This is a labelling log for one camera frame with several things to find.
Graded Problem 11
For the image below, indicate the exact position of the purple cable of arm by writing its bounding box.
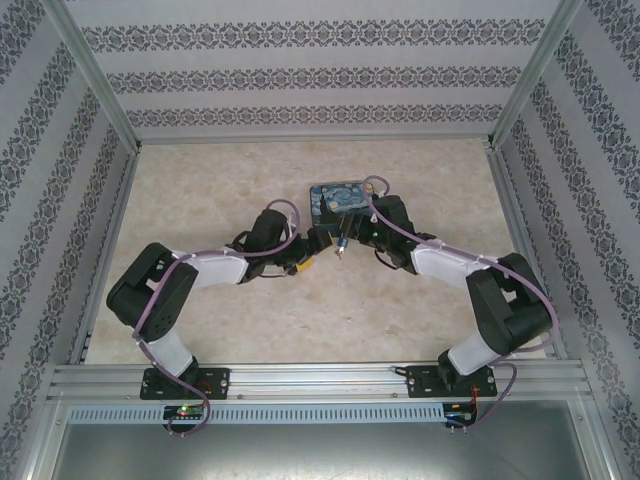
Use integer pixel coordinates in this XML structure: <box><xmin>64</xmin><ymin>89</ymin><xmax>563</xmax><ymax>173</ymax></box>
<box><xmin>132</xmin><ymin>198</ymin><xmax>301</xmax><ymax>437</ymax></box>
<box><xmin>362</xmin><ymin>174</ymin><xmax>560</xmax><ymax>432</ymax></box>

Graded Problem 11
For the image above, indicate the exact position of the aluminium side rail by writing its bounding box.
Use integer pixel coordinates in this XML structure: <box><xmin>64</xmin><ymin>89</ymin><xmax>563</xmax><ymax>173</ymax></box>
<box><xmin>487</xmin><ymin>147</ymin><xmax>569</xmax><ymax>359</ymax></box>
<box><xmin>69</xmin><ymin>149</ymin><xmax>142</xmax><ymax>366</ymax></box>

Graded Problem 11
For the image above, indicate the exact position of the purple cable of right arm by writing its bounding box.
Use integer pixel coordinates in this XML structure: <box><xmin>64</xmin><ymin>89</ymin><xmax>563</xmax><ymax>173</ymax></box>
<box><xmin>362</xmin><ymin>174</ymin><xmax>560</xmax><ymax>432</ymax></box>

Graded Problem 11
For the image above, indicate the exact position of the blue starry night painted box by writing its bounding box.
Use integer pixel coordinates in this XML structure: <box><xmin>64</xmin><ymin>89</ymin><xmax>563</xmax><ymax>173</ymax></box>
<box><xmin>308</xmin><ymin>182</ymin><xmax>374</xmax><ymax>236</ymax></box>

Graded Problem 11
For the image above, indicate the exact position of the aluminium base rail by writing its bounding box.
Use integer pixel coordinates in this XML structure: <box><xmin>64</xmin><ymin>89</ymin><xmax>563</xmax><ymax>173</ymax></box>
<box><xmin>47</xmin><ymin>363</ymin><xmax>586</xmax><ymax>401</ymax></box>

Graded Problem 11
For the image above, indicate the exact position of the aluminium frame post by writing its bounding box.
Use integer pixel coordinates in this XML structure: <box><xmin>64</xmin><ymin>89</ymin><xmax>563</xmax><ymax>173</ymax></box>
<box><xmin>44</xmin><ymin>0</ymin><xmax>144</xmax><ymax>151</ymax></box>
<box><xmin>487</xmin><ymin>0</ymin><xmax>584</xmax><ymax>149</ymax></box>

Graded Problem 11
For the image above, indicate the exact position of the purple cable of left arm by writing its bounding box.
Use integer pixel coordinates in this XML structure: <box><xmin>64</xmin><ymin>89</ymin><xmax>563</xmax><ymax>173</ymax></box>
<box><xmin>132</xmin><ymin>198</ymin><xmax>301</xmax><ymax>437</ymax></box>

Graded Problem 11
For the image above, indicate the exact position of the grey metal panel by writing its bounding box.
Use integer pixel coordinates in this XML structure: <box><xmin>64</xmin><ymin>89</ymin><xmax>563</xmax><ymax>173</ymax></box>
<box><xmin>49</xmin><ymin>422</ymin><xmax>601</xmax><ymax>480</ymax></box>

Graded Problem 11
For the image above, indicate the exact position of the slotted grey cable duct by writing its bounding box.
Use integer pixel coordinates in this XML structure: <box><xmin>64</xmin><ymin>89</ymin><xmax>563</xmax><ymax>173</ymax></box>
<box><xmin>67</xmin><ymin>403</ymin><xmax>446</xmax><ymax>424</ymax></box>

